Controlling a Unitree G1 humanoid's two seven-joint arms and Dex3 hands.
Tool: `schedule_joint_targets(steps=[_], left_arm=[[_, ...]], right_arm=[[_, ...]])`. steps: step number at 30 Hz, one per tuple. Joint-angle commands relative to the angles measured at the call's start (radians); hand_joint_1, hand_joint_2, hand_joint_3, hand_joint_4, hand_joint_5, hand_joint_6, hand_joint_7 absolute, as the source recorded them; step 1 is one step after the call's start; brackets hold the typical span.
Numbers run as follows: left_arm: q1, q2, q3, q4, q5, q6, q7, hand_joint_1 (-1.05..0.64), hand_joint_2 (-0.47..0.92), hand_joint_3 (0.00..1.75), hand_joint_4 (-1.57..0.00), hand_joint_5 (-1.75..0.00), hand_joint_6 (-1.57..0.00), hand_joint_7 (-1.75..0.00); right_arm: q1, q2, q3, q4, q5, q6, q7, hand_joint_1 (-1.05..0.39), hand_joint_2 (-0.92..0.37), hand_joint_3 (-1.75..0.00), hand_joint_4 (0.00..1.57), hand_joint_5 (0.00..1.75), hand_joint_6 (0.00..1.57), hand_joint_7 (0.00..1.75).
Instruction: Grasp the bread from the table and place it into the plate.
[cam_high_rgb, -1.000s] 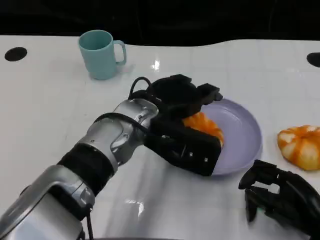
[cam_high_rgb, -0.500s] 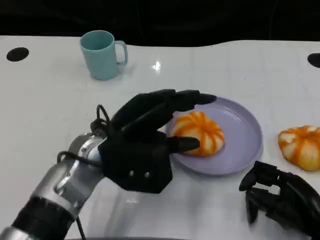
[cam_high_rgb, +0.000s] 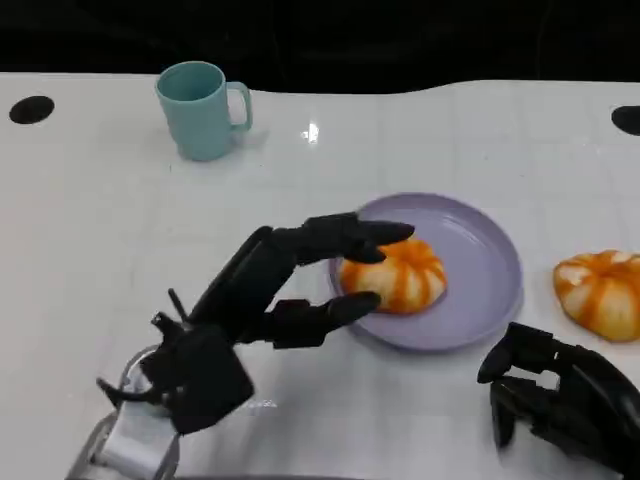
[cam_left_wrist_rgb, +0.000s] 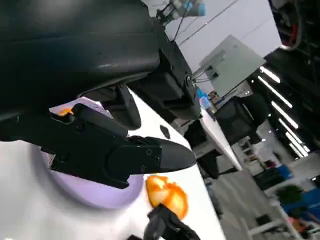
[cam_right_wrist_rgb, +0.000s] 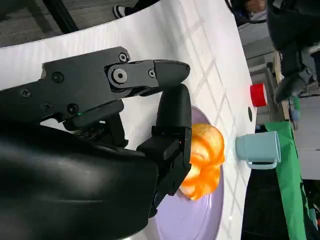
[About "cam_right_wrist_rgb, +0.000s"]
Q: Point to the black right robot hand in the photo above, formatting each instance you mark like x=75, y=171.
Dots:
x=75, y=175

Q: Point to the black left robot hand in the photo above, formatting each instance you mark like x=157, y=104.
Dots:
x=292, y=25

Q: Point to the orange and white bread roll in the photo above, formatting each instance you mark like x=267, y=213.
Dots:
x=207, y=155

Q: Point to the person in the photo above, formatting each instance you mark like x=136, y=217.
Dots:
x=253, y=5

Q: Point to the red cylinder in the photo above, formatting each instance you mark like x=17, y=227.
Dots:
x=258, y=95

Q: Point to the lilac plate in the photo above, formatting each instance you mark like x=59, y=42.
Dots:
x=190, y=220

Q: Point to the pale green mug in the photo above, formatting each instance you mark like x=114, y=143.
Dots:
x=257, y=147

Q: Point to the green cloth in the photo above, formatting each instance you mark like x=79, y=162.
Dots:
x=287, y=175

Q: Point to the person's shoe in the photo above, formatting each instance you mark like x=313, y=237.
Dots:
x=121, y=11

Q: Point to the black metal frame post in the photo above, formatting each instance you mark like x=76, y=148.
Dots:
x=62, y=17

